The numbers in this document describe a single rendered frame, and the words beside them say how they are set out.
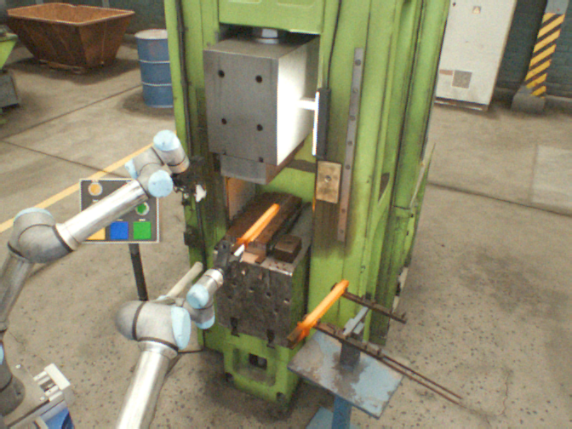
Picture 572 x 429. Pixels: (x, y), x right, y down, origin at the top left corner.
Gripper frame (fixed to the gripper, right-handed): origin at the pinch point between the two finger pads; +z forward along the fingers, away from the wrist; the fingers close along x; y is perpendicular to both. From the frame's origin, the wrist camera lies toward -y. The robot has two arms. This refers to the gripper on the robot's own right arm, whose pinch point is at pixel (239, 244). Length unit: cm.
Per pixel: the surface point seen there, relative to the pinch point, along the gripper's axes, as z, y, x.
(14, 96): 276, 79, -476
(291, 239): 17.3, 3.5, 16.0
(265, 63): 8, -73, 8
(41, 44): 433, 52, -589
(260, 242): 8.9, 2.7, 5.3
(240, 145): 8.1, -40.4, -2.8
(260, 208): 33.8, 2.2, -6.9
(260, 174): 8.3, -29.7, 5.4
